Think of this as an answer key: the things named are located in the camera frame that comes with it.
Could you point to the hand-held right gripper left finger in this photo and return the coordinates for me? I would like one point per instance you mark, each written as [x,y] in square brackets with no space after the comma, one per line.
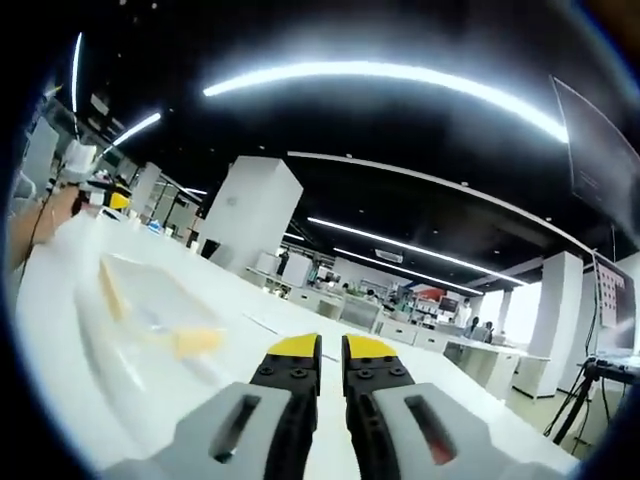
[240,430]

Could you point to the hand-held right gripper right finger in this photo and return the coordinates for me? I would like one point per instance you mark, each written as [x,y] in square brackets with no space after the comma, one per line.
[415,430]

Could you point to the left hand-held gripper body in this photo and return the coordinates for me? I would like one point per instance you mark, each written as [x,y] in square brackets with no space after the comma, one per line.
[80,160]

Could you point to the clear storage box yellow latches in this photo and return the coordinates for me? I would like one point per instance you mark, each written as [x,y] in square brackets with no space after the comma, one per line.
[150,295]

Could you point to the blue tissue box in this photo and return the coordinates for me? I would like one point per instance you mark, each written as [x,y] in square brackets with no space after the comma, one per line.
[155,227]

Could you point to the short ceiling strip light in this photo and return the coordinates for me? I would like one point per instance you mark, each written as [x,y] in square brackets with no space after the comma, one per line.
[135,129]

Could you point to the row of white cabinets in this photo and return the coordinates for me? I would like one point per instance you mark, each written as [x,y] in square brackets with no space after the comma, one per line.
[400,335]

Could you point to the black chair back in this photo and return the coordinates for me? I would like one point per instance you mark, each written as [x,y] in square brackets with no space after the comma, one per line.
[210,250]

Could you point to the glass display cabinet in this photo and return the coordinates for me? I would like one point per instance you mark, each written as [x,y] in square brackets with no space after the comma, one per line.
[360,312]

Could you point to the white square pillar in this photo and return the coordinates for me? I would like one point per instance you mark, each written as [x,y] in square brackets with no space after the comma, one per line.
[250,220]

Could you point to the straight ceiling strip light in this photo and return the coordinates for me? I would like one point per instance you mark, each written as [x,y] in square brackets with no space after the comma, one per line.
[415,250]
[405,270]

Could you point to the ceiling air vent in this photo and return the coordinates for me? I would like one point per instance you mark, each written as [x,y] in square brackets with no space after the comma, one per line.
[389,255]

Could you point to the black tripod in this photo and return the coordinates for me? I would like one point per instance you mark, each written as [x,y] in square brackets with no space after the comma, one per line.
[590,370]

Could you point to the monitor on black pole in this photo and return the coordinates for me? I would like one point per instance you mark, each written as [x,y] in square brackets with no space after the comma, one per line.
[612,295]

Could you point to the long curved ceiling strip light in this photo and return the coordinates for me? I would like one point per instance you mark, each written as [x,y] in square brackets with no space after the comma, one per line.
[380,72]

